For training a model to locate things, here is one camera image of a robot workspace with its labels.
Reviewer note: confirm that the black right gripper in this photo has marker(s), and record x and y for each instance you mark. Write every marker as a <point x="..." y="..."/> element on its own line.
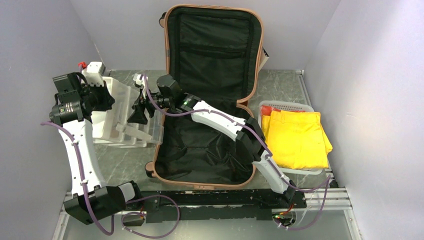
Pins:
<point x="138" y="116"/>

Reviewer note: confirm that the white plastic drawer organizer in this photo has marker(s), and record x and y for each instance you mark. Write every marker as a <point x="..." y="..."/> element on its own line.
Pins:
<point x="111" y="127"/>

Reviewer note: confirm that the pink hard-shell suitcase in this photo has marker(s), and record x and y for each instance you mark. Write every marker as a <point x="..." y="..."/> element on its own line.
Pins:
<point x="214" y="53"/>

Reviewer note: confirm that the red garment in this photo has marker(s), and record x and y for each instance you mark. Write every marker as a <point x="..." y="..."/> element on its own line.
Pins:
<point x="265" y="110"/>

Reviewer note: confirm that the white plastic mesh basket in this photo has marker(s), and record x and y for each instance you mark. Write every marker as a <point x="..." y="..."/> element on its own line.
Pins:
<point x="288" y="136"/>

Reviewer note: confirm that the yellow garment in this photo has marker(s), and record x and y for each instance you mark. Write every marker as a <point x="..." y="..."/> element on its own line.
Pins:
<point x="295" y="139"/>

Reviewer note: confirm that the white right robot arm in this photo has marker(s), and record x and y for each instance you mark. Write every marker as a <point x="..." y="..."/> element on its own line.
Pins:
<point x="249" y="139"/>

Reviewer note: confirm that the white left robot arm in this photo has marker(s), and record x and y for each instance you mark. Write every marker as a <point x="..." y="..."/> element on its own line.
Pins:
<point x="75" y="101"/>

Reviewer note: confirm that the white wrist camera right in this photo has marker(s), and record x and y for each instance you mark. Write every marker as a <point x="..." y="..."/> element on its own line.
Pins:
<point x="140" y="80"/>

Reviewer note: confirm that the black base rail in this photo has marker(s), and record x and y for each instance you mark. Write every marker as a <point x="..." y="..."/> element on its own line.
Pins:
<point x="259" y="204"/>

